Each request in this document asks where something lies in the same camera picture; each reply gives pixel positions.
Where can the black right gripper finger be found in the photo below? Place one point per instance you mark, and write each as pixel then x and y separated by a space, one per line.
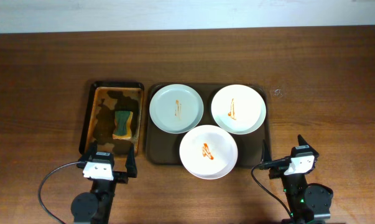
pixel 301 141
pixel 266 154

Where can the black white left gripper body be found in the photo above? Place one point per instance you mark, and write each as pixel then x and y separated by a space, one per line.
pixel 121 177

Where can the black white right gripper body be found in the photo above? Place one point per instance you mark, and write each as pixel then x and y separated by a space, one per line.
pixel 275 173

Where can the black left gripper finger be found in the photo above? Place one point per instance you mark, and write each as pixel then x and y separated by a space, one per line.
pixel 130 165
pixel 90 153

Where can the green yellow sponge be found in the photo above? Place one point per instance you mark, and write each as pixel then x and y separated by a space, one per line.
pixel 122 121

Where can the white plate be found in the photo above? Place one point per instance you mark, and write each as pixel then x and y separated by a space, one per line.
pixel 208 152
pixel 176 108
pixel 238 109

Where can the white plate front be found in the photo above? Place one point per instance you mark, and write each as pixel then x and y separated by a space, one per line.
pixel 208 152

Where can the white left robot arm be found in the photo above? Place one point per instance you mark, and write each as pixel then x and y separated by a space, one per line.
pixel 95 206

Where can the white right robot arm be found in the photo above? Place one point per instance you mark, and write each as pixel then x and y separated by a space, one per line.
pixel 306 203

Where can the large brown serving tray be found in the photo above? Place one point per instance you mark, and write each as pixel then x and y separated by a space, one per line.
pixel 162 148

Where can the small black water tray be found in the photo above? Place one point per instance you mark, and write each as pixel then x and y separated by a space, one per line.
pixel 105 99

